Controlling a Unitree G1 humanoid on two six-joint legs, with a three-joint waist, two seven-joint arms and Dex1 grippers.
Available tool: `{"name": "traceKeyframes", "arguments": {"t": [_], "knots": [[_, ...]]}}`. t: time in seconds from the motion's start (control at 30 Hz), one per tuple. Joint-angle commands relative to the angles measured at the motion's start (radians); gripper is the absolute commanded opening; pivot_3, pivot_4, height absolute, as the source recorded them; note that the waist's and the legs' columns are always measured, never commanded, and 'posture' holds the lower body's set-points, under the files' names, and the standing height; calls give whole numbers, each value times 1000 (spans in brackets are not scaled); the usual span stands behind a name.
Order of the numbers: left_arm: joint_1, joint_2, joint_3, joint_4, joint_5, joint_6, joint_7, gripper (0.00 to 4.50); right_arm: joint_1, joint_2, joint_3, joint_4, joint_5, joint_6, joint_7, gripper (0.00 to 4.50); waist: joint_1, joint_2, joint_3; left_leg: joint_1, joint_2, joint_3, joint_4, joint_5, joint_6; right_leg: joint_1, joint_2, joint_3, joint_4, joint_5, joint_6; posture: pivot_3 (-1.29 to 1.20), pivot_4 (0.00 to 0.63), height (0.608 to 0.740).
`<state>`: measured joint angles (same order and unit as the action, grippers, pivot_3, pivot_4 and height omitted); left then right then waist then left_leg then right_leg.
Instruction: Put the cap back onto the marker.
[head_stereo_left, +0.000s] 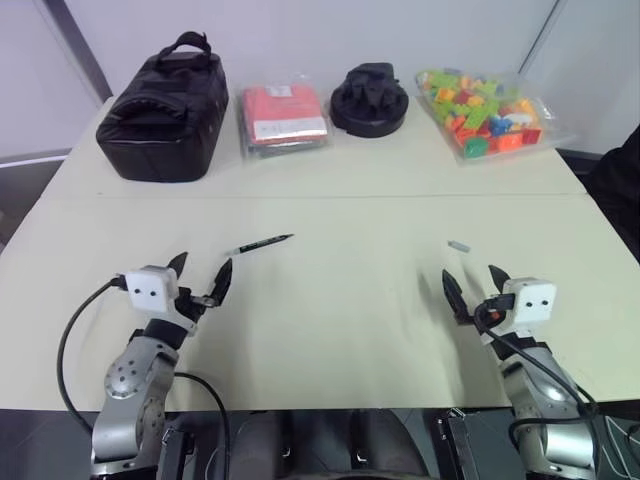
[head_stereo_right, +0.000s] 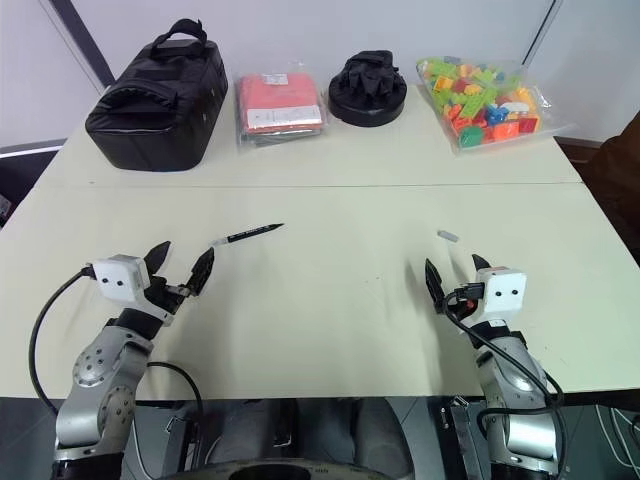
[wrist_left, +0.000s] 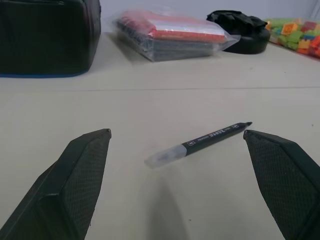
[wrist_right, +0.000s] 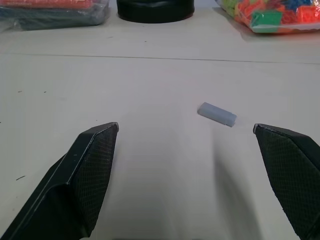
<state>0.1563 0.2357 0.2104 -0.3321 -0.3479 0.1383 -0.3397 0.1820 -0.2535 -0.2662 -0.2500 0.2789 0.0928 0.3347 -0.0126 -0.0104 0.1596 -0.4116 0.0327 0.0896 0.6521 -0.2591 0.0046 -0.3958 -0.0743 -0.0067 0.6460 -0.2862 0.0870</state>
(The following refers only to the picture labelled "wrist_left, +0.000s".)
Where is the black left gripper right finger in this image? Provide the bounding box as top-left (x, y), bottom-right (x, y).
top-left (242, 129), bottom-right (320, 240)

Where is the black double-ended marker pen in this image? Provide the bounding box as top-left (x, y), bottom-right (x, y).
top-left (144, 121), bottom-right (253, 169)

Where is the clear bag of notebooks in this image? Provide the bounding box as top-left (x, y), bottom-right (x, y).
top-left (104, 7), bottom-right (241, 63)

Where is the black bag with blue trim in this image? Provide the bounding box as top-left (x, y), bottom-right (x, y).
top-left (0, 0), bottom-right (102, 78)

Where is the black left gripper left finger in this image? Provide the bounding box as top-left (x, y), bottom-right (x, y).
top-left (0, 128), bottom-right (113, 240)

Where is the black round container with cloth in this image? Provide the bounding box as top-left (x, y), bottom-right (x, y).
top-left (206, 9), bottom-right (272, 55)

